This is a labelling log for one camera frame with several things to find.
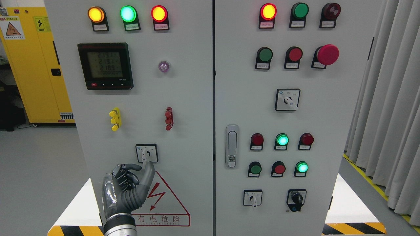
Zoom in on grey robotic humanoid hand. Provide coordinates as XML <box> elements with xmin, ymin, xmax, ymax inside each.
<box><xmin>102</xmin><ymin>162</ymin><xmax>156</xmax><ymax>220</ymax></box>

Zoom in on white rotary selector switch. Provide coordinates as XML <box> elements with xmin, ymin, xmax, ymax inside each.
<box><xmin>275</xmin><ymin>88</ymin><xmax>301</xmax><ymax>111</ymax></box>
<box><xmin>135</xmin><ymin>144</ymin><xmax>159</xmax><ymax>163</ymax></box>
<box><xmin>243</xmin><ymin>189</ymin><xmax>263</xmax><ymax>207</ymax></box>

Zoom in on red electric hazard warning sticker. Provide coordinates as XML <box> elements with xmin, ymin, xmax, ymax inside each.
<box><xmin>132</xmin><ymin>171</ymin><xmax>191</xmax><ymax>227</ymax></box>

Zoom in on left white base hazard stripes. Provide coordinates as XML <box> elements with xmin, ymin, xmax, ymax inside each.
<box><xmin>47</xmin><ymin>178</ymin><xmax>103</xmax><ymax>236</ymax></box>

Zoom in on white base hazard stripes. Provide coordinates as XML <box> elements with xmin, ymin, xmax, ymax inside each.
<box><xmin>47</xmin><ymin>178</ymin><xmax>103</xmax><ymax>236</ymax></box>
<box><xmin>322</xmin><ymin>175</ymin><xmax>387</xmax><ymax>236</ymax></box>

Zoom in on black digital power meter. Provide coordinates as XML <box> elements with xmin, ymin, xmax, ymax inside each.
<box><xmin>77</xmin><ymin>42</ymin><xmax>134</xmax><ymax>90</ymax></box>

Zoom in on small clear signal lamp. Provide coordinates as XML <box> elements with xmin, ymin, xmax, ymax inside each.
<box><xmin>158</xmin><ymin>60</ymin><xmax>170</xmax><ymax>73</ymax></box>

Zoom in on dark red indicator lamp left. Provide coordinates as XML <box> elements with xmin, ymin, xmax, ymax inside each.
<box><xmin>250</xmin><ymin>133</ymin><xmax>264</xmax><ymax>151</ymax></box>

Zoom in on dark red indicator lamp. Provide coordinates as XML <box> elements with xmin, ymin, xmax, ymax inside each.
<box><xmin>250</xmin><ymin>133</ymin><xmax>264</xmax><ymax>151</ymax></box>
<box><xmin>298</xmin><ymin>133</ymin><xmax>314</xmax><ymax>150</ymax></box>

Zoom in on grey electrical control cabinet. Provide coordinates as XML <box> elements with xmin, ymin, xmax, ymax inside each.
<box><xmin>44</xmin><ymin>0</ymin><xmax>384</xmax><ymax>236</ymax></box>

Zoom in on red push button lower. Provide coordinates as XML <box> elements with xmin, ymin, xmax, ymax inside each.
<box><xmin>271</xmin><ymin>161</ymin><xmax>286</xmax><ymax>177</ymax></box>

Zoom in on red push button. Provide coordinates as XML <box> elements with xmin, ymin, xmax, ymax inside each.
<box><xmin>284</xmin><ymin>46</ymin><xmax>303</xmax><ymax>69</ymax></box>
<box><xmin>271</xmin><ymin>161</ymin><xmax>286</xmax><ymax>177</ymax></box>

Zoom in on green lit indicator lamp middle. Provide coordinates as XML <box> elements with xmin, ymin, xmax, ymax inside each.
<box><xmin>274</xmin><ymin>133</ymin><xmax>289</xmax><ymax>151</ymax></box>

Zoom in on green lit indicator lamp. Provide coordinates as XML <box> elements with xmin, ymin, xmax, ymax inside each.
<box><xmin>120</xmin><ymin>5</ymin><xmax>141</xmax><ymax>31</ymax></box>
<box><xmin>274</xmin><ymin>133</ymin><xmax>289</xmax><ymax>151</ymax></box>

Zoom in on green lit indicator lamp left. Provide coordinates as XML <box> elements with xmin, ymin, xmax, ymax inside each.
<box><xmin>120</xmin><ymin>5</ymin><xmax>141</xmax><ymax>31</ymax></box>

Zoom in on orange indicator lamp top left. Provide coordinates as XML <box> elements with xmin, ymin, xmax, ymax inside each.
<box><xmin>88</xmin><ymin>6</ymin><xmax>109</xmax><ymax>32</ymax></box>

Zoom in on green lit push button lower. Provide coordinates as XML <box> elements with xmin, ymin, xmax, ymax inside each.
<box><xmin>294</xmin><ymin>161</ymin><xmax>309</xmax><ymax>177</ymax></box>

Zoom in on red lit indicator lamp left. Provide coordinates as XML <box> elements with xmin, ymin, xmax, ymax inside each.
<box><xmin>151</xmin><ymin>5</ymin><xmax>170</xmax><ymax>31</ymax></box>

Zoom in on red lit indicator lamp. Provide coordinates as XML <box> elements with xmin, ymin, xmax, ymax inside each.
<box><xmin>258</xmin><ymin>3</ymin><xmax>277</xmax><ymax>29</ymax></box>
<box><xmin>151</xmin><ymin>5</ymin><xmax>170</xmax><ymax>31</ymax></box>

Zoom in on yellow safety storage cabinet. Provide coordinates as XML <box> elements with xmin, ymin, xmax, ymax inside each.
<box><xmin>1</xmin><ymin>7</ymin><xmax>75</xmax><ymax>124</ymax></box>

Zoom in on dark red indicator lamp right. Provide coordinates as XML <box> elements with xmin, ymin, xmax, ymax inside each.
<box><xmin>298</xmin><ymin>133</ymin><xmax>314</xmax><ymax>150</ymax></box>

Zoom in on green push button upper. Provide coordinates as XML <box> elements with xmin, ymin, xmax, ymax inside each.
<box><xmin>255</xmin><ymin>47</ymin><xmax>273</xmax><ymax>70</ymax></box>

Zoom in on red push button upper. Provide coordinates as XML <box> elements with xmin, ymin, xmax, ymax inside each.
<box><xmin>284</xmin><ymin>46</ymin><xmax>303</xmax><ymax>69</ymax></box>

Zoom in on right white base hazard stripes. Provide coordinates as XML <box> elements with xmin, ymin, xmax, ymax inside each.
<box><xmin>322</xmin><ymin>175</ymin><xmax>387</xmax><ymax>236</ymax></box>

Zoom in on red lit indicator lamp right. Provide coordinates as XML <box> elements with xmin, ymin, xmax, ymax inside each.
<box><xmin>258</xmin><ymin>3</ymin><xmax>277</xmax><ymax>29</ymax></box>

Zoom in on red mushroom emergency stop button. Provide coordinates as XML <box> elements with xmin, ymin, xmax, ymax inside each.
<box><xmin>311</xmin><ymin>44</ymin><xmax>339</xmax><ymax>69</ymax></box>

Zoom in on green unlit indicator lamp top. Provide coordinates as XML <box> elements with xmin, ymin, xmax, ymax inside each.
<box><xmin>289</xmin><ymin>2</ymin><xmax>309</xmax><ymax>28</ymax></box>

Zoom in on grey pleated curtain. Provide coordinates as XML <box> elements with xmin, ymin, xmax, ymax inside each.
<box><xmin>346</xmin><ymin>0</ymin><xmax>420</xmax><ymax>226</ymax></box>

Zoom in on dark red buzzer alarm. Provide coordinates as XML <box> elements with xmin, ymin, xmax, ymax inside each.
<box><xmin>319</xmin><ymin>3</ymin><xmax>341</xmax><ymax>28</ymax></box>

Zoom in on silver cabinet door handle lock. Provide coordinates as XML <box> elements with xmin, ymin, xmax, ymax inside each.
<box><xmin>225</xmin><ymin>125</ymin><xmax>239</xmax><ymax>168</ymax></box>

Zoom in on black knob selector switch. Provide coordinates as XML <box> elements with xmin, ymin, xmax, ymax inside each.
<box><xmin>286</xmin><ymin>189</ymin><xmax>307</xmax><ymax>212</ymax></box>

